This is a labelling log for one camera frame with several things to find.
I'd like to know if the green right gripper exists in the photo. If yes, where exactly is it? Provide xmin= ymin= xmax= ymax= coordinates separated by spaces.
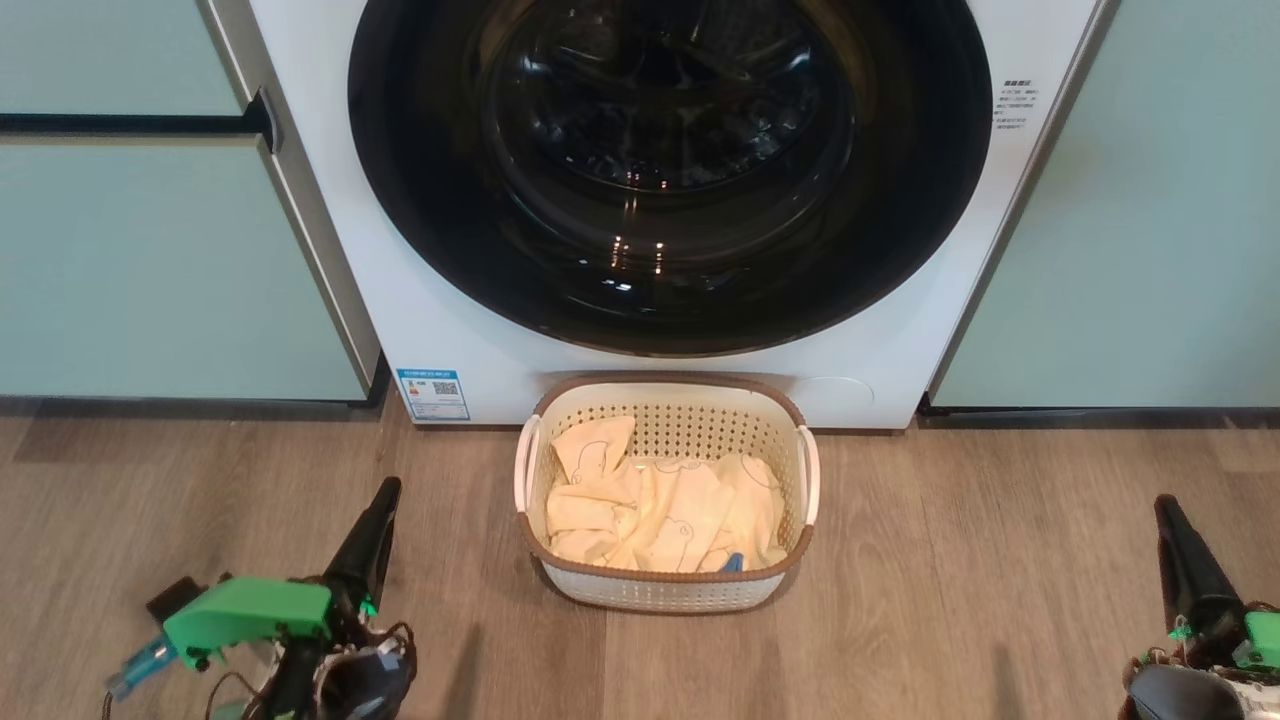
xmin=1155 ymin=495 xmax=1280 ymax=675

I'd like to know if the white front-load washing machine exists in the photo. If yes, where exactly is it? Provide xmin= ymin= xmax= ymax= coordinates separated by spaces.
xmin=248 ymin=0 xmax=1106 ymax=433

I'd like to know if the black left arm wire loop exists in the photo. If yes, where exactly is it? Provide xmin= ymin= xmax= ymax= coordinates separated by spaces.
xmin=205 ymin=620 xmax=417 ymax=720

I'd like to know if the round drain filter cover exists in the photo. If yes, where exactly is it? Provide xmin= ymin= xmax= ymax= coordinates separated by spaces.
xmin=795 ymin=376 xmax=876 ymax=429

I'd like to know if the small black text sticker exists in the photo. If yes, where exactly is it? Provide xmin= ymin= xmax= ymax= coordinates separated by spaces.
xmin=993 ymin=80 xmax=1041 ymax=133

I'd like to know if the cream laundry basket brown rim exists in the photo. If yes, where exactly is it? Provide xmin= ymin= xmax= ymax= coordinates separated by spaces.
xmin=513 ymin=372 xmax=821 ymax=614

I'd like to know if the light teal cabinet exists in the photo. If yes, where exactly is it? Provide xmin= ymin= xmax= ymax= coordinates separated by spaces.
xmin=925 ymin=0 xmax=1280 ymax=411

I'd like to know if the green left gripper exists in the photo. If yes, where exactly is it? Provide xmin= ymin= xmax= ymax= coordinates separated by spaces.
xmin=163 ymin=477 xmax=403 ymax=671

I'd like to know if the mint green cabinet grey edge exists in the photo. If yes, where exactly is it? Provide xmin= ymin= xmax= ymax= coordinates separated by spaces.
xmin=0 ymin=0 xmax=383 ymax=403

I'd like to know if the blue energy label sticker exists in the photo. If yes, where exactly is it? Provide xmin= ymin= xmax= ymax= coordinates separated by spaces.
xmin=396 ymin=368 xmax=471 ymax=422

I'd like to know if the black round glass washer door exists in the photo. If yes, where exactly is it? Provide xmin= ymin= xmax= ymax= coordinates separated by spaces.
xmin=348 ymin=0 xmax=993 ymax=358

